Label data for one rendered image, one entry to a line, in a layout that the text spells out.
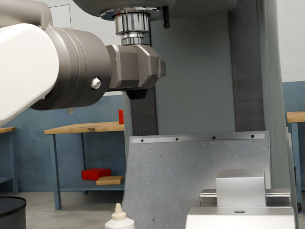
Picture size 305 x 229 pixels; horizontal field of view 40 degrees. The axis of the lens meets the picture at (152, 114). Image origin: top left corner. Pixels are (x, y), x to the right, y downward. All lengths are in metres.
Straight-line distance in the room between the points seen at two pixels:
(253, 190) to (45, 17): 0.32
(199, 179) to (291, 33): 3.95
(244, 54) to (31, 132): 4.96
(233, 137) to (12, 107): 0.64
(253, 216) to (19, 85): 0.30
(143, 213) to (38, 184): 4.93
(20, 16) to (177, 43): 0.58
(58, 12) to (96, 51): 5.10
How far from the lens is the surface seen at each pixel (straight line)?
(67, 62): 0.42
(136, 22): 0.57
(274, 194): 0.60
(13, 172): 5.81
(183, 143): 0.94
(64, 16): 5.51
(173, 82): 0.95
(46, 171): 5.71
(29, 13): 0.43
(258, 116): 0.92
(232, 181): 0.54
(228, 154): 0.91
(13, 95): 0.35
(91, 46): 0.46
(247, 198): 0.54
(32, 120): 5.71
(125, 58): 0.49
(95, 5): 0.55
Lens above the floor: 1.20
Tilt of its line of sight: 3 degrees down
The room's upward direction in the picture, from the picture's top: 4 degrees counter-clockwise
